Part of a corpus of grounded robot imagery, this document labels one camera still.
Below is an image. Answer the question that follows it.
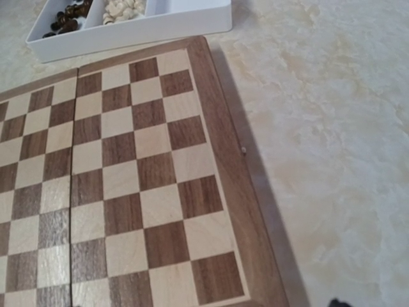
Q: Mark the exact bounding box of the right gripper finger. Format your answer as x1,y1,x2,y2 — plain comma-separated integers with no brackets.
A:
328,298,351,307

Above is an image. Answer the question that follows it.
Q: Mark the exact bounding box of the wooden chess board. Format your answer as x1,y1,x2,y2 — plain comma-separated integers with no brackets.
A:
1,36,289,306

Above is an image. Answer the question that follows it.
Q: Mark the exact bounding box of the pile of white chess pieces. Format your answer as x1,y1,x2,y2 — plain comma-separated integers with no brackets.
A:
102,0,147,25

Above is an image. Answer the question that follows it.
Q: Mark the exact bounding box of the pile of dark chess pieces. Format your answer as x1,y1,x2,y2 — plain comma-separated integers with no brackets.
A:
42,0,92,38

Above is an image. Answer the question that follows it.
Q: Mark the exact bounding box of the white divided plastic tray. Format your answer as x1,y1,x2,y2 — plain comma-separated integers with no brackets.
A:
26,1,233,63

